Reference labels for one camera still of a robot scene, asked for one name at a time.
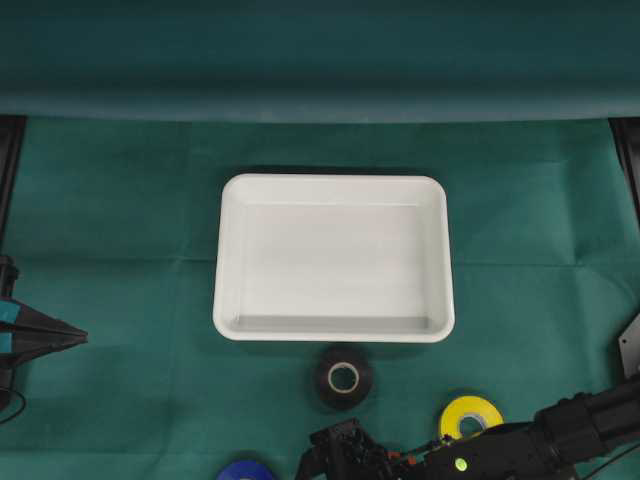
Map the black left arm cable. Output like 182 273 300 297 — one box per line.
0 387 29 426

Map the blue tape roll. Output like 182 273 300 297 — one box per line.
216 460 276 480

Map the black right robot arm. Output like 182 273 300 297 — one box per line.
296 378 639 479

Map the green backdrop curtain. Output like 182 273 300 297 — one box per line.
1 1 639 123

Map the black left frame rail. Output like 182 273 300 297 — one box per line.
0 115 27 244

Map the black tape roll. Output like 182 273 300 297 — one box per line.
313 345 374 411

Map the white plastic tray case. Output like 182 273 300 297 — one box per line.
212 174 455 343

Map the black right frame rail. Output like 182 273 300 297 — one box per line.
608 117 640 218

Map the yellow tape roll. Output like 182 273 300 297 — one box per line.
438 395 504 440

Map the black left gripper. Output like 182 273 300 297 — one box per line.
0 255 89 401

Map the black frame rail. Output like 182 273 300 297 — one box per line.
608 117 640 218
0 115 27 244

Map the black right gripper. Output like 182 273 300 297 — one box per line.
295 419 422 479

